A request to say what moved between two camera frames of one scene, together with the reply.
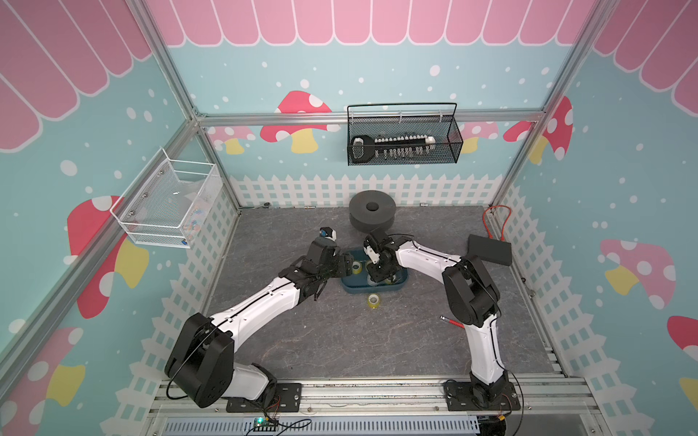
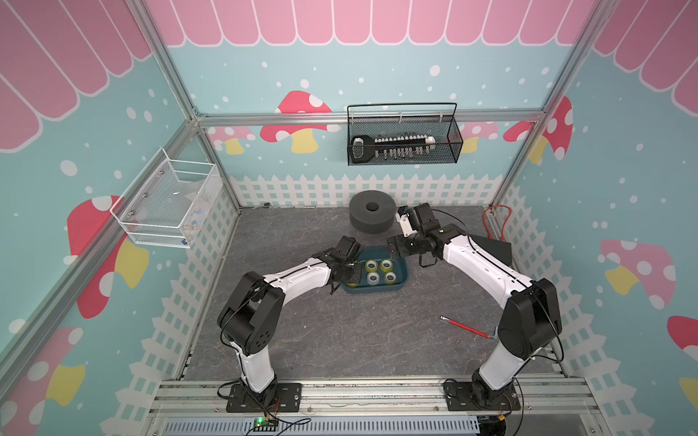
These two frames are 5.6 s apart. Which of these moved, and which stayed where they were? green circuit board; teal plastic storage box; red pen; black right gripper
Moved: black right gripper
Stayed: teal plastic storage box; green circuit board; red pen
